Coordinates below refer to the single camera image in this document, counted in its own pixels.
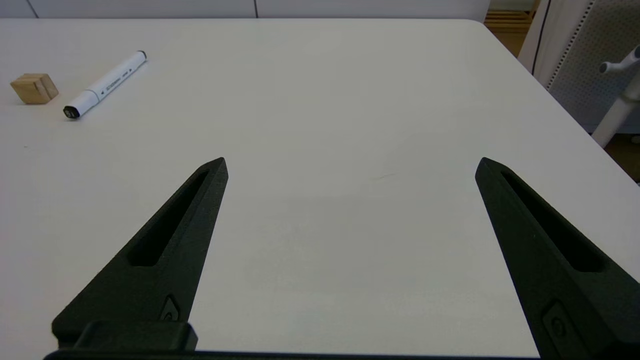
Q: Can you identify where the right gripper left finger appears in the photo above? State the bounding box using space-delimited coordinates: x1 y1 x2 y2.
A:
51 157 229 347

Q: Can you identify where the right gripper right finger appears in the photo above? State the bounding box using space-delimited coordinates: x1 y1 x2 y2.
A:
474 157 640 360

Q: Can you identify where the white marker with black caps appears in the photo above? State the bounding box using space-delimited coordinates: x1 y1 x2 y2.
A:
62 50 148 120

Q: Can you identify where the white side table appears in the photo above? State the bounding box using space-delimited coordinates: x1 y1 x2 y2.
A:
591 75 640 148

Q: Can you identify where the white pegboard panel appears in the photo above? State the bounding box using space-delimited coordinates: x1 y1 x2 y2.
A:
519 0 640 133

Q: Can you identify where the small wooden cube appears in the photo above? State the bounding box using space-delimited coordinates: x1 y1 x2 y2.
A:
10 73 59 105

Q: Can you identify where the white crank handle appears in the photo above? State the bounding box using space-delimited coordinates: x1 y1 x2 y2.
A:
600 46 640 73

